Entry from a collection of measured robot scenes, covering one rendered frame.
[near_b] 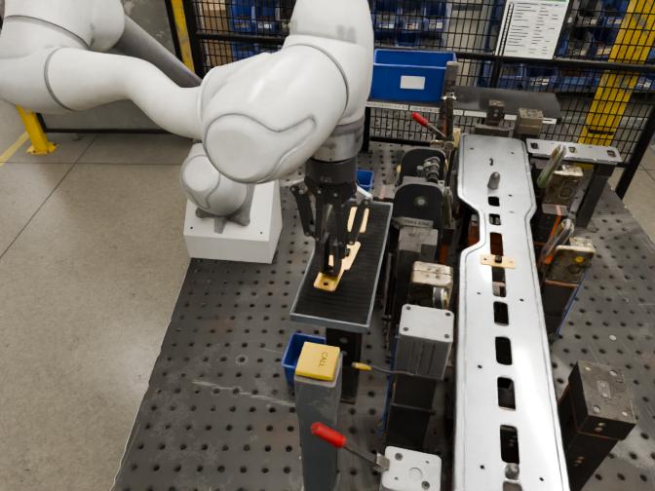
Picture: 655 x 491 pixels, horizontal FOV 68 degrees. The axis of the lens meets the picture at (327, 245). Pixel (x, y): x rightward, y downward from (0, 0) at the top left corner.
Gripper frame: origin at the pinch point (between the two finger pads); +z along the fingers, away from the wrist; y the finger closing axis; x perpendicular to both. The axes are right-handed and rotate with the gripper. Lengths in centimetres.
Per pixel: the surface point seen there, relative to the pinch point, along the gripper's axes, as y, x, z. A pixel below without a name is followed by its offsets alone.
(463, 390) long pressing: 26.8, -1.7, 25.2
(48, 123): -270, 183, 103
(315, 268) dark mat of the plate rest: -5.0, 5.5, 9.5
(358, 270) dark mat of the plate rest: 3.1, 7.6, 9.5
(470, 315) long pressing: 26.2, 18.0, 25.6
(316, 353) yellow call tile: 1.8, -13.4, 9.5
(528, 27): 30, 139, -1
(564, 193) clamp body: 48, 79, 28
